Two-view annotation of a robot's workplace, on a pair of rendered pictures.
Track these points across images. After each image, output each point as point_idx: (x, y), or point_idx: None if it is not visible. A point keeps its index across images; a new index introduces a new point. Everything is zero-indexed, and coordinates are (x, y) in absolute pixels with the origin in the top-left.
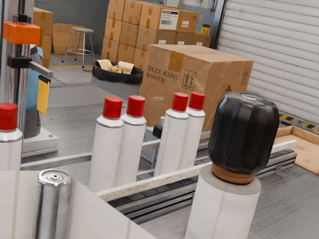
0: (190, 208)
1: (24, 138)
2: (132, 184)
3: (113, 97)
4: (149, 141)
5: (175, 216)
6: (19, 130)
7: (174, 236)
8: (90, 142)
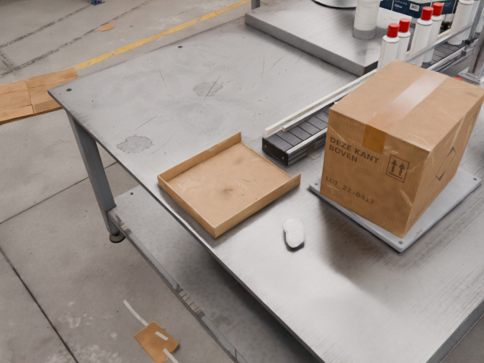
0: (372, 61)
1: None
2: (408, 52)
3: (438, 4)
4: (413, 56)
5: (379, 56)
6: (462, 0)
7: (377, 47)
8: (473, 135)
